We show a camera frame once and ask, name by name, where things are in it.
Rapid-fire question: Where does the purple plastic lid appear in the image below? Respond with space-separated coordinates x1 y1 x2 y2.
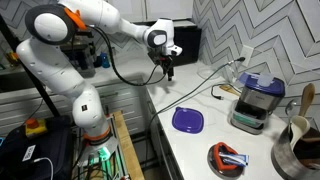
172 107 204 134

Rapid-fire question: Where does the black suitcase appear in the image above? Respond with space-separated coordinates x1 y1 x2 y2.
0 116 73 180

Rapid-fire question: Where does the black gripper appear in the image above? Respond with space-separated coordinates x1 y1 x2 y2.
148 49 174 81

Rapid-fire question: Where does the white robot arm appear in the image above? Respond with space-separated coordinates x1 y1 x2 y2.
17 0 182 144

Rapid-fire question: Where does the black power cable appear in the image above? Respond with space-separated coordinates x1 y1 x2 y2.
143 56 247 168

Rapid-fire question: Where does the white ladle in pot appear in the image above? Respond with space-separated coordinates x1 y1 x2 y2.
289 115 310 149

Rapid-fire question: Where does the wooden spatula on counter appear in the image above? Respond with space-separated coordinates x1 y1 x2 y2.
219 85 240 96

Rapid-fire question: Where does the black camera tripod stand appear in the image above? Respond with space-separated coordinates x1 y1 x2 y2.
0 14 60 117

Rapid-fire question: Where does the yellow emergency stop box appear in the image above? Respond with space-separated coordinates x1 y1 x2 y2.
25 118 48 139

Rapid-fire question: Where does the blue white packet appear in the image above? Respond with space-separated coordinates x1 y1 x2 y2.
219 153 249 167

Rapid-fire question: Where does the steel utensil pot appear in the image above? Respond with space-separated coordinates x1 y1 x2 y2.
271 128 320 180

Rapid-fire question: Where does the clear glass bowl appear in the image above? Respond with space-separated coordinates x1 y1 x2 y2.
197 66 220 80

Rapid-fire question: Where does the wooden board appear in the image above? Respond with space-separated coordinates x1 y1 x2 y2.
113 111 145 180

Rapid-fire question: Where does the white wall outlet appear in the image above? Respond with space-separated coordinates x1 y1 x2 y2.
240 45 254 67

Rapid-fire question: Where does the wooden spoon in pot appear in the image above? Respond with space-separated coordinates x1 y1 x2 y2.
299 83 315 116

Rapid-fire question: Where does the round metal dish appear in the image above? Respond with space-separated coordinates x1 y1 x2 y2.
207 146 244 180

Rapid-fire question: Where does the black microwave oven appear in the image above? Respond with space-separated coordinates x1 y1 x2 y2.
146 19 203 67

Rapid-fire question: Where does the blue bottle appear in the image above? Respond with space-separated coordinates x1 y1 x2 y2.
100 52 110 68

